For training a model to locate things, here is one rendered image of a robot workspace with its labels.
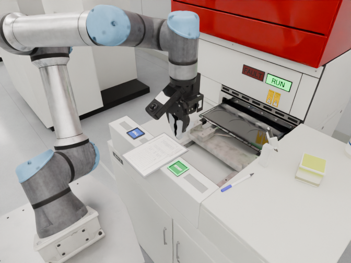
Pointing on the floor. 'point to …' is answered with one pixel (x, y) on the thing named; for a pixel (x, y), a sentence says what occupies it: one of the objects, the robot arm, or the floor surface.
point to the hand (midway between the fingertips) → (176, 136)
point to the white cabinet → (161, 221)
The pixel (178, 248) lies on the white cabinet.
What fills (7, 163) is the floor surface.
